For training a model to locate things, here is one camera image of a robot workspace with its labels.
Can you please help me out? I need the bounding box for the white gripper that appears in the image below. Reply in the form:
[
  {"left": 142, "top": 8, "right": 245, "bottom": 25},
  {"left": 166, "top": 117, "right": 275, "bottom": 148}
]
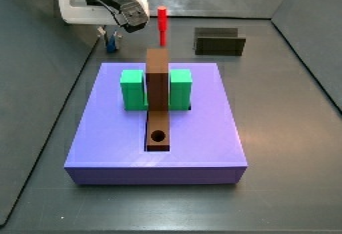
[{"left": 58, "top": 0, "right": 150, "bottom": 44}]

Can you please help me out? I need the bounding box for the blue stepped peg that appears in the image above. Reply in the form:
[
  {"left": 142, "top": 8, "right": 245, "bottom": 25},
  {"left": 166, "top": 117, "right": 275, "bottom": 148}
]
[{"left": 106, "top": 35, "right": 118, "bottom": 53}]

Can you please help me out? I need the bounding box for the black angle fixture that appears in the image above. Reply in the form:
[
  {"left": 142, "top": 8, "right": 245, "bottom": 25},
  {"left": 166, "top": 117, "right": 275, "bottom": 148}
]
[{"left": 194, "top": 27, "right": 246, "bottom": 56}]

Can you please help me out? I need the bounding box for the red hexagonal peg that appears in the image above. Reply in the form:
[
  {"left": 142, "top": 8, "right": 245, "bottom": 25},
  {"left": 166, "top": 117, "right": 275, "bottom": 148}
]
[{"left": 158, "top": 6, "right": 167, "bottom": 47}]

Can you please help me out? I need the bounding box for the green block left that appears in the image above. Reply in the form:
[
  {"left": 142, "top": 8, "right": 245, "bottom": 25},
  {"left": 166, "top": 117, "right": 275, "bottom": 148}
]
[{"left": 120, "top": 70, "right": 147, "bottom": 111}]

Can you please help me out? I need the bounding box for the green block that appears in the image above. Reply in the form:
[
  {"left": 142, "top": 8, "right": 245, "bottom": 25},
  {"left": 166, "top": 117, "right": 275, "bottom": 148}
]
[
  {"left": 170, "top": 69, "right": 193, "bottom": 111},
  {"left": 120, "top": 70, "right": 147, "bottom": 111}
]

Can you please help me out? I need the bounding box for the green block right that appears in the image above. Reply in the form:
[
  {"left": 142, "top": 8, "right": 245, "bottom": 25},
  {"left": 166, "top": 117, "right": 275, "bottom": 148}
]
[{"left": 170, "top": 69, "right": 193, "bottom": 111}]

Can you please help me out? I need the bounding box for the brown slotted block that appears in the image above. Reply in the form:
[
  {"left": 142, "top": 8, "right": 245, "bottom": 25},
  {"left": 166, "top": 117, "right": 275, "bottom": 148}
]
[{"left": 146, "top": 48, "right": 170, "bottom": 152}]

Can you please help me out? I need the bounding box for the purple base block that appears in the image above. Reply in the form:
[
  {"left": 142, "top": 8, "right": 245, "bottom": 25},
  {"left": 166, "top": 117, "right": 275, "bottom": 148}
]
[{"left": 64, "top": 63, "right": 247, "bottom": 185}]

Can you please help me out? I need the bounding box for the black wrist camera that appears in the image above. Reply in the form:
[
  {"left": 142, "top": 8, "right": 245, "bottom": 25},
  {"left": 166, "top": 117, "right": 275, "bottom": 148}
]
[{"left": 103, "top": 0, "right": 150, "bottom": 33}]

